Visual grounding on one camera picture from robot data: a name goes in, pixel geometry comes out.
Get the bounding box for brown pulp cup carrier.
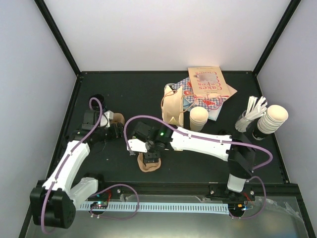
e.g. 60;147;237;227
137;153;161;173

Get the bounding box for kraft paper bag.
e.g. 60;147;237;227
161;85;184;127

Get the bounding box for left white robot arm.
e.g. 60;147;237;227
30;110;125;229

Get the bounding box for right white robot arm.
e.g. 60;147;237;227
127;121;256;200

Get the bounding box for black lid right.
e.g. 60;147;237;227
218;129;232;136

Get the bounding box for light blue paper bag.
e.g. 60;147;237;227
183;98;222;121

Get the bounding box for blue checkered paper bag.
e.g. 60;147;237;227
170;77;229;111

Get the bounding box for small circuit board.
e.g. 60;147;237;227
90;201;108;209

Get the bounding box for pink cakes paper bag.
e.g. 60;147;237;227
188;66;237;99

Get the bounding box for clear stirrer holder cup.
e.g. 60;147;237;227
235;111;253;133

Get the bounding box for white stirrer packets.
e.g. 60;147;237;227
243;96;267;122

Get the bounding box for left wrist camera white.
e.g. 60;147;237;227
100;111;114;127

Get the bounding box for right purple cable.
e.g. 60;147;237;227
123;114;273;172

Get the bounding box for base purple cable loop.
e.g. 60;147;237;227
89;183;141;221

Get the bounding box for light blue cable duct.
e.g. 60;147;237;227
76;201;229;215

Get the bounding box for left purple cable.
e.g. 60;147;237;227
41;97;104;234

